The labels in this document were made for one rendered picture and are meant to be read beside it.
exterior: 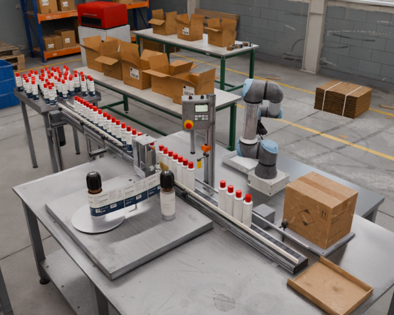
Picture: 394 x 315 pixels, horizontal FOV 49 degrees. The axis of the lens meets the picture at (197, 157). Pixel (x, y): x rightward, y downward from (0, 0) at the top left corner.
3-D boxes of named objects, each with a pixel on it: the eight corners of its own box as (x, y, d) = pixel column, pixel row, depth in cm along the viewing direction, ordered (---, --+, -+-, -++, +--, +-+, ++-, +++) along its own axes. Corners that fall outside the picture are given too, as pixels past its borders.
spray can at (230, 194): (223, 215, 254) (224, 185, 244) (229, 212, 257) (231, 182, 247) (229, 219, 250) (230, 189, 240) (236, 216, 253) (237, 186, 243)
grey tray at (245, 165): (222, 161, 323) (222, 155, 321) (240, 153, 335) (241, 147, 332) (249, 175, 305) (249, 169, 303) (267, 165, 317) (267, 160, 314)
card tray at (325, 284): (287, 284, 211) (287, 277, 210) (319, 260, 226) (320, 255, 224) (339, 322, 191) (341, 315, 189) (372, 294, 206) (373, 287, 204)
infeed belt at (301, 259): (124, 155, 330) (123, 150, 328) (133, 152, 334) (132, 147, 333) (295, 272, 217) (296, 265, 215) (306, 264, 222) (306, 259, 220)
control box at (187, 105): (182, 124, 271) (181, 95, 262) (209, 123, 272) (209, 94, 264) (182, 130, 262) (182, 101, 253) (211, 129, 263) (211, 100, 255)
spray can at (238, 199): (231, 220, 249) (232, 190, 240) (237, 217, 252) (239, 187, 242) (237, 225, 246) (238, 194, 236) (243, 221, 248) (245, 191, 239)
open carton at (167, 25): (147, 34, 744) (146, 11, 726) (168, 29, 777) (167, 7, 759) (161, 37, 722) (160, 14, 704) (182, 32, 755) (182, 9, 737)
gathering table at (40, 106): (29, 166, 489) (12, 87, 446) (80, 150, 524) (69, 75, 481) (55, 193, 439) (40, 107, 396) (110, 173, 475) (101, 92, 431)
